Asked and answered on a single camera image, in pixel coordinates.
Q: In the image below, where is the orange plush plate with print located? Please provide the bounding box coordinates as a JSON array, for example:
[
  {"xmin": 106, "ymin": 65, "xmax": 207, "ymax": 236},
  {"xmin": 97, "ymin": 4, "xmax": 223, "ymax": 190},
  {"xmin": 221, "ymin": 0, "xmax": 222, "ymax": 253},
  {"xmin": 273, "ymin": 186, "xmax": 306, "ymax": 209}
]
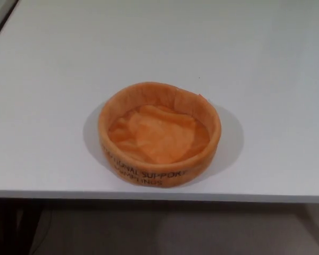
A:
[{"xmin": 98, "ymin": 81, "xmax": 222, "ymax": 189}]

